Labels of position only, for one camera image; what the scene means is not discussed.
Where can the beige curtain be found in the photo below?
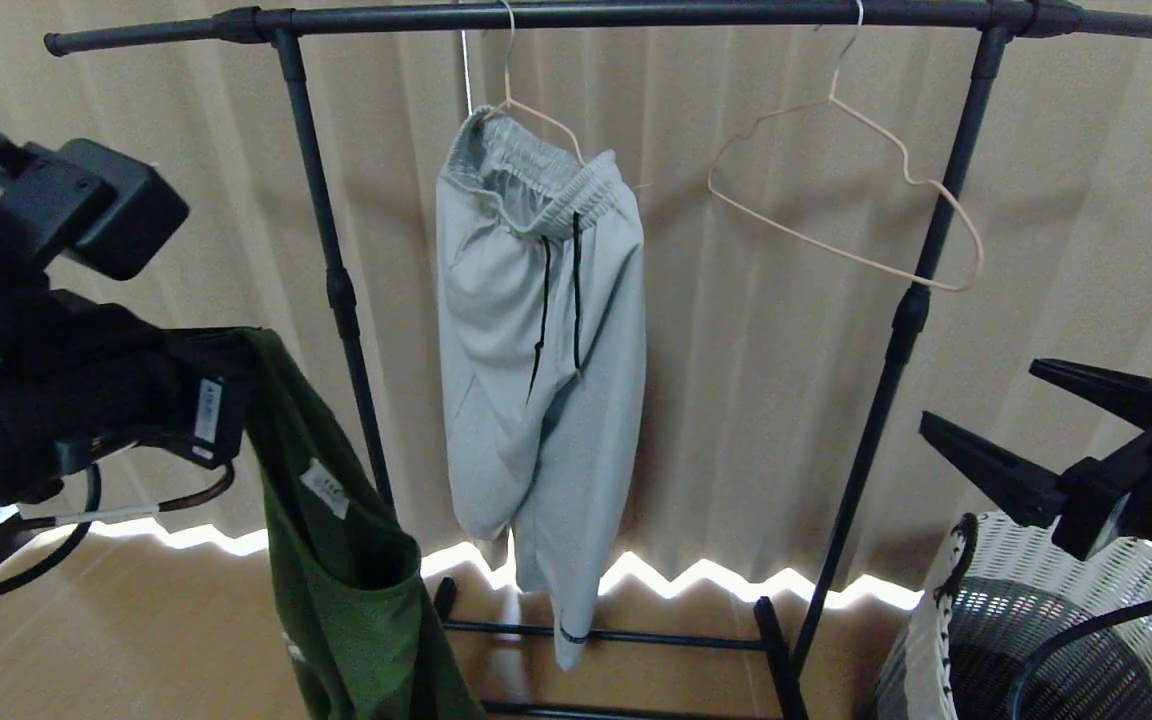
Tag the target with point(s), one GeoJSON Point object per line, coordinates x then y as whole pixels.
{"type": "Point", "coordinates": [136, 100]}

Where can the pink clothes hanger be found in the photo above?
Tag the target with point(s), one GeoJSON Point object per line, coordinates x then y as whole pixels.
{"type": "Point", "coordinates": [541, 112]}
{"type": "Point", "coordinates": [936, 185]}

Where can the white laundry basket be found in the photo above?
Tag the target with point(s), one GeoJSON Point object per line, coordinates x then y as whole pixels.
{"type": "Point", "coordinates": [956, 640]}

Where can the pale grey shorts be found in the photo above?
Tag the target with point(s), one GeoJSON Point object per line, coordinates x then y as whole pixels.
{"type": "Point", "coordinates": [526, 400]}

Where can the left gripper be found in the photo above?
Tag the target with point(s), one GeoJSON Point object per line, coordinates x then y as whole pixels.
{"type": "Point", "coordinates": [106, 390]}

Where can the green shirt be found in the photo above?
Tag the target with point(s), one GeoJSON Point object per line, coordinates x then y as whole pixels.
{"type": "Point", "coordinates": [346, 580]}

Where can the black clothes rack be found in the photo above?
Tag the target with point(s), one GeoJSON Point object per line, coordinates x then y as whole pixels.
{"type": "Point", "coordinates": [636, 14]}

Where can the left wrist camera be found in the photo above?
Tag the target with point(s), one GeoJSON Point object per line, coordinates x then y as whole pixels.
{"type": "Point", "coordinates": [106, 200]}

